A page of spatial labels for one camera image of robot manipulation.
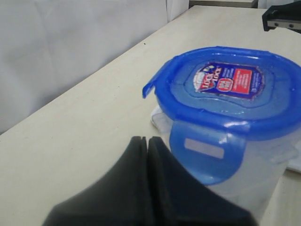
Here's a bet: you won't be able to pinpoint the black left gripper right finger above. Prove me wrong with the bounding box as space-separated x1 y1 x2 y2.
147 136 236 226

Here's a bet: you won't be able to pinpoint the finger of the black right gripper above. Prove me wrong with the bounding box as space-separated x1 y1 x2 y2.
262 1 301 33

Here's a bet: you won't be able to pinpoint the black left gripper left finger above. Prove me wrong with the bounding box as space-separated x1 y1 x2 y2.
44 137 151 226

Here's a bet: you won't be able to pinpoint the clear plastic tall container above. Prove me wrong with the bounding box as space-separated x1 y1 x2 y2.
151 107 301 216

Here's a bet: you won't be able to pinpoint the blue snap-lock container lid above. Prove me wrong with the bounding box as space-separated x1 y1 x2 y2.
142 46 301 186

